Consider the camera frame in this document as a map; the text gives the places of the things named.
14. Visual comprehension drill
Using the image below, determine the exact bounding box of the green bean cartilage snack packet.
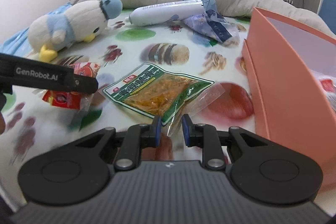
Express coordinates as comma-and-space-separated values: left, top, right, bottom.
102, 63, 225, 136

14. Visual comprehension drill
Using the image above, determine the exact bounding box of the person's left hand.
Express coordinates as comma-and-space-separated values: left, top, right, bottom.
0, 113, 6, 134

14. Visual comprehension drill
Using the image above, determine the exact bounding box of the blue star bedsheet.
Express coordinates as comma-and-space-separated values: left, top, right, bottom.
1, 2, 72, 57

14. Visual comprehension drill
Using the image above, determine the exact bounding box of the small red snack packet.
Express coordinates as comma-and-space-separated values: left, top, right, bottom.
42, 62, 101, 110

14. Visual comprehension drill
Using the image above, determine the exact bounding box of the penguin plush toy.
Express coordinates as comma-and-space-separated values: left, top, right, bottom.
27, 0, 122, 63

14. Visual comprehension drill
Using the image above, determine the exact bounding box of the fruit print table cloth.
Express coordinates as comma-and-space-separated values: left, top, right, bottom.
0, 6, 258, 169

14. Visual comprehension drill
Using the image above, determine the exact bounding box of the pink cardboard box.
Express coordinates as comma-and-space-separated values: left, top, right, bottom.
242, 8, 335, 191

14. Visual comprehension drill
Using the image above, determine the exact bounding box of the white barcode snack packet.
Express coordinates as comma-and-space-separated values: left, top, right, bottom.
312, 71, 336, 111

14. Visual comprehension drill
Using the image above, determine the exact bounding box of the white cylindrical tube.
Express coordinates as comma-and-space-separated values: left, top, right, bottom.
125, 0, 205, 27

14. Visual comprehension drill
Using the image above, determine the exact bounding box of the blue chair back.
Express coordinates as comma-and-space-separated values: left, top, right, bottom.
318, 0, 336, 34

